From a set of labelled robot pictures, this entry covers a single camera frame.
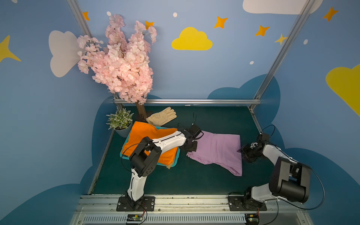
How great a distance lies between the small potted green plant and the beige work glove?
20 cm

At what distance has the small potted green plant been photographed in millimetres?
903

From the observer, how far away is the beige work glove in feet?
3.71
